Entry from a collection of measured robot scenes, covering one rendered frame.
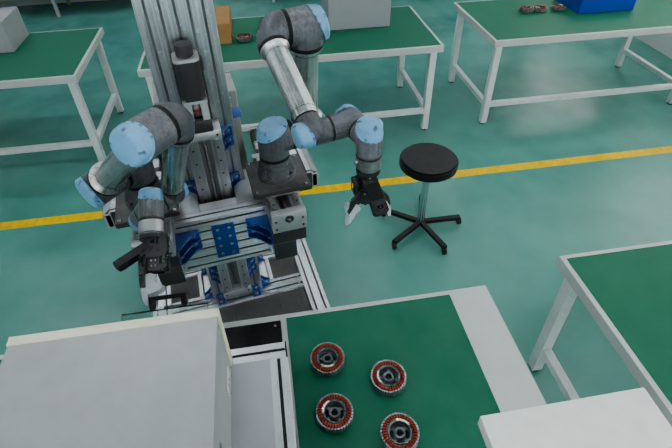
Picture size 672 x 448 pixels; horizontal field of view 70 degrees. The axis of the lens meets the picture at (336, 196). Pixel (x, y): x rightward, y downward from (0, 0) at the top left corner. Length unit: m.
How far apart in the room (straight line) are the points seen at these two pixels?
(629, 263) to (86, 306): 2.70
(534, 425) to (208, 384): 0.66
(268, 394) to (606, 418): 0.72
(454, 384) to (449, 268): 1.40
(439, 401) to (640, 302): 0.87
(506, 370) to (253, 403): 0.87
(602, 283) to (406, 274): 1.19
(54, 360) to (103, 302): 1.92
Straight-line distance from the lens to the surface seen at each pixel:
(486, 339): 1.80
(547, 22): 4.46
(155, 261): 1.54
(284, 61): 1.48
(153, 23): 1.75
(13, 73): 4.06
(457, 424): 1.62
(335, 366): 1.63
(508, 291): 2.96
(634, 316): 2.06
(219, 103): 1.88
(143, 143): 1.34
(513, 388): 1.72
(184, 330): 1.11
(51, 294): 3.27
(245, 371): 1.26
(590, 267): 2.15
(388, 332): 1.75
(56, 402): 1.12
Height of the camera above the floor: 2.19
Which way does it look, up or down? 40 degrees down
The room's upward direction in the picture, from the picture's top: 1 degrees counter-clockwise
